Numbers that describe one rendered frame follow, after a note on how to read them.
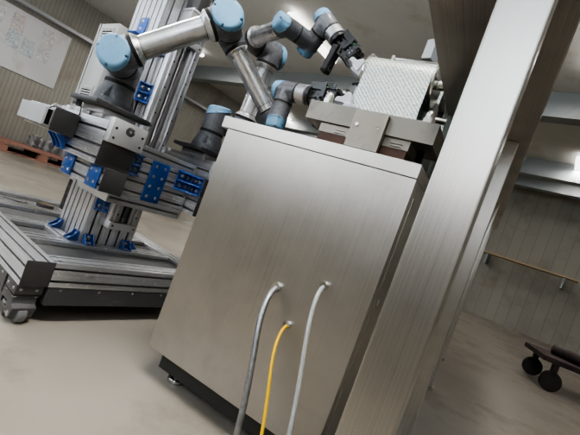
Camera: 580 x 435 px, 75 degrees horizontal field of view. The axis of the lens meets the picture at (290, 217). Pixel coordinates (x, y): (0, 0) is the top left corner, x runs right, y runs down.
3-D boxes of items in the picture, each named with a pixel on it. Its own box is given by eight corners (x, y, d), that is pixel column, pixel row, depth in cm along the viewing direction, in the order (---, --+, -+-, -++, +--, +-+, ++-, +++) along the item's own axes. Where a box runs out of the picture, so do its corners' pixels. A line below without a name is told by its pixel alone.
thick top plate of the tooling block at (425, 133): (323, 135, 134) (329, 118, 134) (438, 162, 115) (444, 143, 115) (305, 116, 119) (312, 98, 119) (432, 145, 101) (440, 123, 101)
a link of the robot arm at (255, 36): (240, 22, 187) (286, 2, 146) (259, 34, 193) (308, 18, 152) (231, 45, 188) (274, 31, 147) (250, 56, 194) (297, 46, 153)
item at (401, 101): (343, 129, 135) (361, 79, 135) (406, 143, 124) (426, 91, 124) (342, 128, 135) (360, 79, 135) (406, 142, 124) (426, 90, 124)
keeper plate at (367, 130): (345, 147, 112) (358, 111, 112) (377, 154, 107) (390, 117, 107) (343, 143, 110) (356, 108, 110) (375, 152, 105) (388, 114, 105)
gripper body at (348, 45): (361, 46, 141) (345, 25, 145) (342, 61, 144) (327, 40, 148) (366, 57, 148) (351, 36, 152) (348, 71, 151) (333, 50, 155)
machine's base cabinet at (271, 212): (353, 315, 349) (386, 227, 349) (423, 348, 320) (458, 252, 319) (135, 372, 125) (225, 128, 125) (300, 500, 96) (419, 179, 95)
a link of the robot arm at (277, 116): (280, 135, 156) (289, 110, 156) (284, 131, 145) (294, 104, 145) (261, 128, 154) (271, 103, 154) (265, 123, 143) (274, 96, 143)
